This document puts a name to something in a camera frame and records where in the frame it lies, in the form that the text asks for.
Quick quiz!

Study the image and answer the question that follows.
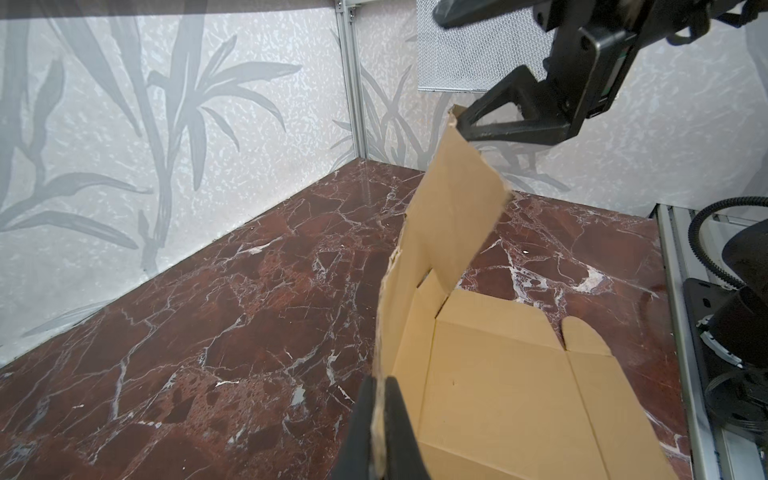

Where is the brown cardboard box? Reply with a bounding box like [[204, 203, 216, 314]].
[[373, 118, 675, 479]]

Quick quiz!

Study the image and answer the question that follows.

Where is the aluminium cage frame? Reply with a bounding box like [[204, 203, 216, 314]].
[[333, 0, 369, 158]]

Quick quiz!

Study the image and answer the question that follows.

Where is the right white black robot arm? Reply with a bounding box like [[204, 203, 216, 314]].
[[458, 1, 767, 443]]

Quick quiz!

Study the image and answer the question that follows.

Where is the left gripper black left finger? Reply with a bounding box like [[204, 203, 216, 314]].
[[330, 376, 376, 480]]

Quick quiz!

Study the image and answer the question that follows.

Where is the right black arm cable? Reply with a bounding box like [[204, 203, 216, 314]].
[[687, 196, 768, 289]]

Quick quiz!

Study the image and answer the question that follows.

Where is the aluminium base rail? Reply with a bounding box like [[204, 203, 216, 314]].
[[650, 203, 768, 480]]

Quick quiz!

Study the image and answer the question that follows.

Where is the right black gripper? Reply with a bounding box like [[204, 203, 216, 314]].
[[431, 0, 745, 147]]

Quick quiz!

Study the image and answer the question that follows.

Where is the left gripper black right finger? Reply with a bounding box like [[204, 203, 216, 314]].
[[384, 376, 431, 480]]

